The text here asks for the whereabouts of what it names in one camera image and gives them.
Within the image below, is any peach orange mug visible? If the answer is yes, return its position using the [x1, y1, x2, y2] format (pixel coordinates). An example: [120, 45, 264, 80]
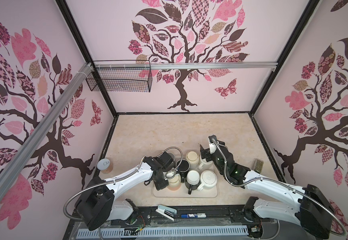
[166, 172, 182, 191]

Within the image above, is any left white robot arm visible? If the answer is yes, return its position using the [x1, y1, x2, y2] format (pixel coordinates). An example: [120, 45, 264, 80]
[75, 152, 175, 231]

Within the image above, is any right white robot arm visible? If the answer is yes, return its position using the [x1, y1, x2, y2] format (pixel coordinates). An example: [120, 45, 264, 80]
[200, 143, 334, 240]

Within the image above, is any cream mug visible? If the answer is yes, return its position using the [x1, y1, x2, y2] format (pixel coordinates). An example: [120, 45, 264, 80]
[186, 151, 200, 170]

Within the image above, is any white ribbed mug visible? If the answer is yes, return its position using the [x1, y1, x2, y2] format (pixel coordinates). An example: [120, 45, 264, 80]
[197, 170, 218, 191]

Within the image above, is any black and white mug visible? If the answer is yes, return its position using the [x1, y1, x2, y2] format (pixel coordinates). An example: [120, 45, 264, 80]
[185, 170, 200, 195]

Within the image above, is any clear plastic tray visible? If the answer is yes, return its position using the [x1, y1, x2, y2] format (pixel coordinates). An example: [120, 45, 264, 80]
[152, 160, 219, 198]

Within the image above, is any green spice jar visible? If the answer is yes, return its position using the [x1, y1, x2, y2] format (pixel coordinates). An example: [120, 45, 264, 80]
[253, 159, 264, 174]

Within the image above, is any white stapler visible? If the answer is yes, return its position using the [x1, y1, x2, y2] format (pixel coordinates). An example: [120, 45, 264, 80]
[155, 205, 177, 221]

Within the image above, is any orange can white lid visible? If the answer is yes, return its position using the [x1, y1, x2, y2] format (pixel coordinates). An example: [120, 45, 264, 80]
[97, 159, 114, 174]

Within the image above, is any blue white marker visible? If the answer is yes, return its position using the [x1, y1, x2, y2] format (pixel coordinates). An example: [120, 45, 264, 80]
[181, 213, 207, 219]

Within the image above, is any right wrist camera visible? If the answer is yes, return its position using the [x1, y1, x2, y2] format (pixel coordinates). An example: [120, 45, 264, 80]
[209, 135, 217, 154]

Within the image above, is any white slotted cable duct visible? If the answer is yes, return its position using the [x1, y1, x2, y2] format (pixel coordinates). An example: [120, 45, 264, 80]
[76, 226, 249, 240]

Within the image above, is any black wire basket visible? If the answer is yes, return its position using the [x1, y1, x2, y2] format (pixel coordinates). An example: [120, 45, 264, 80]
[86, 60, 153, 93]

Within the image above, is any left metal conduit cable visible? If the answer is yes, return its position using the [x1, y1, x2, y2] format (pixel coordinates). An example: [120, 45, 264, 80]
[63, 146, 184, 222]

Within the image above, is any metal conduit cable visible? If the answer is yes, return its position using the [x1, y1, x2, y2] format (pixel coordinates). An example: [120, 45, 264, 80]
[63, 146, 184, 222]
[210, 138, 348, 238]

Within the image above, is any left aluminium rail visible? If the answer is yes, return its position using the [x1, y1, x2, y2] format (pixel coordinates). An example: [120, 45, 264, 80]
[0, 63, 93, 202]

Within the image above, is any aluminium rail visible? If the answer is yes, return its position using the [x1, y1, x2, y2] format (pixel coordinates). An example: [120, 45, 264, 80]
[0, 63, 93, 202]
[95, 62, 278, 70]

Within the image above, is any back aluminium rail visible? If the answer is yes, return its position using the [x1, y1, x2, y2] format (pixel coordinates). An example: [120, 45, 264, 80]
[95, 62, 278, 70]

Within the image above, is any right metal conduit cable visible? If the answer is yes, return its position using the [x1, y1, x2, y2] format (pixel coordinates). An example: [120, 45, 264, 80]
[210, 138, 348, 238]

